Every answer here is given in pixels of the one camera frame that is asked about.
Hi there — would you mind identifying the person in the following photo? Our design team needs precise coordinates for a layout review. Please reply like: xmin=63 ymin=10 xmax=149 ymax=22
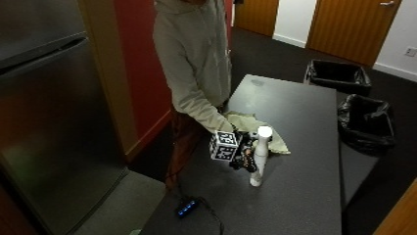
xmin=151 ymin=0 xmax=236 ymax=192

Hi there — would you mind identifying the black-lined trash bin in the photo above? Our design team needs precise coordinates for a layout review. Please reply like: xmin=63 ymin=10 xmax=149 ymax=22
xmin=303 ymin=58 xmax=374 ymax=97
xmin=336 ymin=93 xmax=398 ymax=156

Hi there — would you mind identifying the stainless steel refrigerator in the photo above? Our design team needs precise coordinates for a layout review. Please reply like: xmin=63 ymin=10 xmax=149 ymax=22
xmin=0 ymin=0 xmax=131 ymax=235

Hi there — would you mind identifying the wooden door with handle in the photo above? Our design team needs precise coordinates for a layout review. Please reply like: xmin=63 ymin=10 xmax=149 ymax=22
xmin=306 ymin=0 xmax=404 ymax=68

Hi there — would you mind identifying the white marker cube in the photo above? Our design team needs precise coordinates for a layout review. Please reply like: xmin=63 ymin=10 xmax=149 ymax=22
xmin=208 ymin=130 xmax=243 ymax=163

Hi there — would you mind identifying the white spray bottle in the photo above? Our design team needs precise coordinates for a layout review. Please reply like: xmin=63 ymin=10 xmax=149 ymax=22
xmin=250 ymin=125 xmax=274 ymax=188

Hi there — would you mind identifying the black cable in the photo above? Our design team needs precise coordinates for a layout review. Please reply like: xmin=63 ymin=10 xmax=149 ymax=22
xmin=198 ymin=196 xmax=226 ymax=235

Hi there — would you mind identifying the black hub with blue lights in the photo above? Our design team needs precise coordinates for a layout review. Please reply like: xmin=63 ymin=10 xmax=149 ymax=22
xmin=175 ymin=196 xmax=203 ymax=219

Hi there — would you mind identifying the pale yellow cloth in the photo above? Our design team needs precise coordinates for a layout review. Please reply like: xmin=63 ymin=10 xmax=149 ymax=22
xmin=223 ymin=111 xmax=292 ymax=156

